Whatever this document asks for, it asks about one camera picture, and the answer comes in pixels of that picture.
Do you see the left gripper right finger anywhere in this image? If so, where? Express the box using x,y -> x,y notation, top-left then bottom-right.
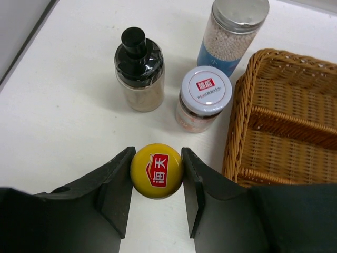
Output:
181,148 -> 336,252

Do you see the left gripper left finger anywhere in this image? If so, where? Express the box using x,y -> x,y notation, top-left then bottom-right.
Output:
1,147 -> 136,252

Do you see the yellow cap sauce bottle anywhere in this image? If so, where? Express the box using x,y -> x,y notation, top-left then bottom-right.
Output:
130,143 -> 184,199

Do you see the wicker divided tray basket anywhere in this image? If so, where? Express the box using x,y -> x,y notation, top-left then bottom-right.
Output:
222,48 -> 336,187

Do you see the white lid chili jar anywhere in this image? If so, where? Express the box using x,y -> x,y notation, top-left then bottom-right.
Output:
176,66 -> 232,133

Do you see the black cap pepper shaker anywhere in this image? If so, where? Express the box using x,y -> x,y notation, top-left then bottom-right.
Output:
114,27 -> 165,112

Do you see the left aluminium table rail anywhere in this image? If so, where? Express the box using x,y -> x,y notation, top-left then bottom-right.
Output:
1,0 -> 58,88

